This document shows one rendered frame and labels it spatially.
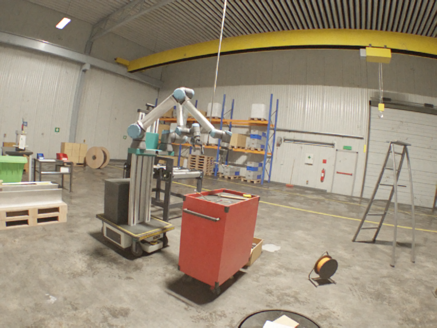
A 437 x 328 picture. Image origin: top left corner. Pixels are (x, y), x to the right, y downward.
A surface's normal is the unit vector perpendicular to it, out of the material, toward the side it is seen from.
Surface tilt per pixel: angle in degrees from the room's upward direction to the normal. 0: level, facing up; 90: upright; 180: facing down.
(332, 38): 90
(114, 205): 90
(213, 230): 90
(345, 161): 90
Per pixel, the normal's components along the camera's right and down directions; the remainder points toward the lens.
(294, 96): -0.52, -0.01
